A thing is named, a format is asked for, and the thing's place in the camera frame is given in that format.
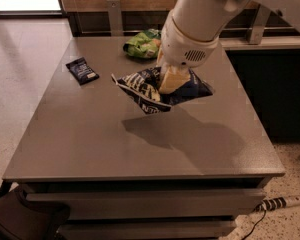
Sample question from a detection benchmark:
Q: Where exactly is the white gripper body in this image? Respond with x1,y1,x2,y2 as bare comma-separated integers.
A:
160,11,219,68

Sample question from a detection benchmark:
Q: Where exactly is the blue Kettle chip bag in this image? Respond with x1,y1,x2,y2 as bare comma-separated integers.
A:
111,67,214,114

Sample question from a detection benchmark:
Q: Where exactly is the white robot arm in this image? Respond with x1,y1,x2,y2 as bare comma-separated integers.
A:
158,0,300,94

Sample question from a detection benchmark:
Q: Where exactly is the green chip bag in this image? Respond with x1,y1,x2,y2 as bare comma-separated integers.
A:
123,29,161,59

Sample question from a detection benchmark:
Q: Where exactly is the dark blue rxbar wrapper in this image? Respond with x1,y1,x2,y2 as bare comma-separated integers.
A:
66,57,99,85

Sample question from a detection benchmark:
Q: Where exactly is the upper grey drawer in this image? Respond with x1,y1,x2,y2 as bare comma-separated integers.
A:
27,189,265,220

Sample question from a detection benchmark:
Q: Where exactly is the grey drawer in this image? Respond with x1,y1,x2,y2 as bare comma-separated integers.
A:
59,221,236,240
27,189,265,220

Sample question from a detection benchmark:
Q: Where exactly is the lower grey drawer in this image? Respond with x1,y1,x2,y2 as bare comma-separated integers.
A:
59,221,236,240

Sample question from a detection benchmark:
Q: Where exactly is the white power strip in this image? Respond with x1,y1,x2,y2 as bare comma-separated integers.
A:
254,196,300,212

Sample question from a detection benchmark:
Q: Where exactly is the dark brown chair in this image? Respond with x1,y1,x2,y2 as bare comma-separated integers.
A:
0,186,70,240

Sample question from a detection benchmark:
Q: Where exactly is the left metal wall bracket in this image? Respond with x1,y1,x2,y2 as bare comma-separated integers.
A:
106,0,124,36

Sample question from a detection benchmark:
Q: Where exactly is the metal wall bracket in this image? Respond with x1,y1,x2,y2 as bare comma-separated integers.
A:
106,0,124,36
247,5,271,45

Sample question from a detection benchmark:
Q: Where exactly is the right metal wall bracket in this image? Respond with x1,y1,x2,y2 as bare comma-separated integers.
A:
247,5,271,45

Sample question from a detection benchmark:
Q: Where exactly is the black power cable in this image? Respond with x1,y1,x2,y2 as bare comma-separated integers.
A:
241,209,268,240

